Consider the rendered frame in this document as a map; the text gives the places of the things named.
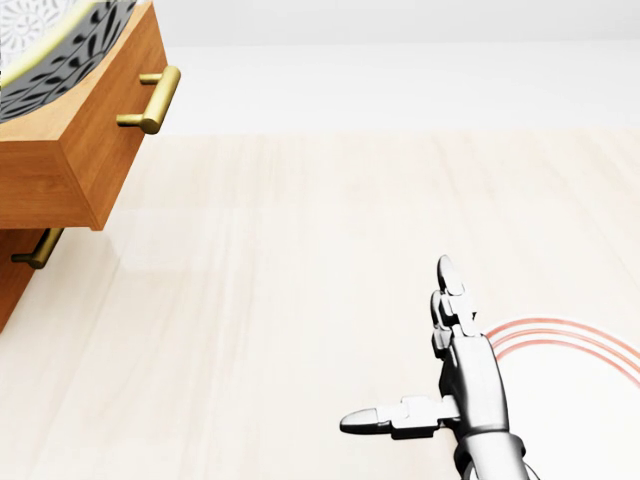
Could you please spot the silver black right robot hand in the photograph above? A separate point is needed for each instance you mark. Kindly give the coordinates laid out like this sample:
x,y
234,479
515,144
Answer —
x,y
475,380

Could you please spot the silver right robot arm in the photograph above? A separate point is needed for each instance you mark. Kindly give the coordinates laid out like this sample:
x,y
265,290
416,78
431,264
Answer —
x,y
492,457

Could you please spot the black patterned bowl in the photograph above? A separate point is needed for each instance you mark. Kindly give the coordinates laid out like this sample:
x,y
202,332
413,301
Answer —
x,y
60,65

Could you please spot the white plate with red rings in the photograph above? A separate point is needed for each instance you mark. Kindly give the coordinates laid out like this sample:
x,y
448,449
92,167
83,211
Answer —
x,y
575,405

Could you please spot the open wooden drawer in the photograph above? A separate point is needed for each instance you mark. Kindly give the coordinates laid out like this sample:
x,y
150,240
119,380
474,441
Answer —
x,y
95,165

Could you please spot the closed wooden drawer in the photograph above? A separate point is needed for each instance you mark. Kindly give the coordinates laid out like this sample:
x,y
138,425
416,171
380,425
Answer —
x,y
15,280

